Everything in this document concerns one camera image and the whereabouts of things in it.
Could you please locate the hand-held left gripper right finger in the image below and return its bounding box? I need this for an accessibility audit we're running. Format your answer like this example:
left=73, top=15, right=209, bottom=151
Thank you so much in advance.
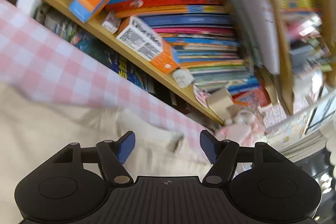
left=200, top=130, right=282, bottom=185

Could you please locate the small white box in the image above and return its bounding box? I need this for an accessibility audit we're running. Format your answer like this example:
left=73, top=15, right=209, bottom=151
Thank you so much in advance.
left=101, top=11, right=122, bottom=34

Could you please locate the beige t-shirt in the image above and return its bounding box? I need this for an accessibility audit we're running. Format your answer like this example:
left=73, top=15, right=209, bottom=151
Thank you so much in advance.
left=0, top=81, right=213, bottom=188

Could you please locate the pink white plush bunny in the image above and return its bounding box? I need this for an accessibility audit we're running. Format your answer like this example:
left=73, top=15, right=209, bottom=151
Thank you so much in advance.
left=217, top=109, right=265, bottom=142

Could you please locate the small white packet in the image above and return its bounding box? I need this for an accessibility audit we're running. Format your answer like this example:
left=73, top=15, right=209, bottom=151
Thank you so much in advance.
left=172, top=68, right=195, bottom=88

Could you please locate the stack of books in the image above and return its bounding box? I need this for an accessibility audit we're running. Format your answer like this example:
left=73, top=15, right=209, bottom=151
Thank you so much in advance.
left=268, top=132, right=328, bottom=161

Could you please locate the long white orange box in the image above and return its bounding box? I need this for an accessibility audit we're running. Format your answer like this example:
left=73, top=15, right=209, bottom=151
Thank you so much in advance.
left=115, top=16, right=180, bottom=75

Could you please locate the row of colourful books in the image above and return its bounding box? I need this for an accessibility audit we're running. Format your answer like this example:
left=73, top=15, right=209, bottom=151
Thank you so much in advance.
left=56, top=0, right=272, bottom=109

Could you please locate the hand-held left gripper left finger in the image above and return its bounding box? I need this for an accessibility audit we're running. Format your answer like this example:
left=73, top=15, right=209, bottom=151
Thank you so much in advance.
left=54, top=131, right=135, bottom=185

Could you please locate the row of dark magazines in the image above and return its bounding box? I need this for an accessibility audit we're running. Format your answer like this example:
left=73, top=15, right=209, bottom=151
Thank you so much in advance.
left=34, top=4, right=189, bottom=111

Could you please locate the wooden bookshelf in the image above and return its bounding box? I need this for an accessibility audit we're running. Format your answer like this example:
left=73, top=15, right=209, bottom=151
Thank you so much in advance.
left=41, top=0, right=297, bottom=126

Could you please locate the beige pen holder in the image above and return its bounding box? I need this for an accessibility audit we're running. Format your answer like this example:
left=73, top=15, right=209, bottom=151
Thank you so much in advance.
left=206, top=88, right=233, bottom=115

